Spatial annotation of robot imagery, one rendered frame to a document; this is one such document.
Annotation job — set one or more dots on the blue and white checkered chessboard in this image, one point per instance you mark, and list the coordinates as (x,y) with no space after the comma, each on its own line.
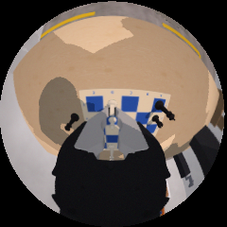
(138,104)

